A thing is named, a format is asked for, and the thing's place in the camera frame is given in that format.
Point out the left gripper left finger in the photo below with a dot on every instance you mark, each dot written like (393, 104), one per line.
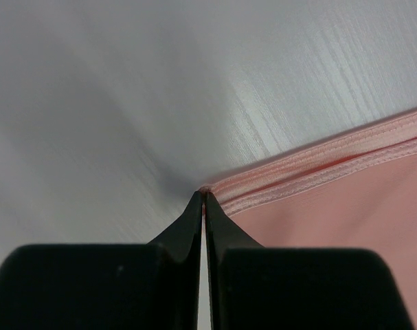
(107, 286)

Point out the pink cloth napkin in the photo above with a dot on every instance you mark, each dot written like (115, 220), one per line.
(356, 189)

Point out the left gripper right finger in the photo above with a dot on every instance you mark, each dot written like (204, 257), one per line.
(256, 287)

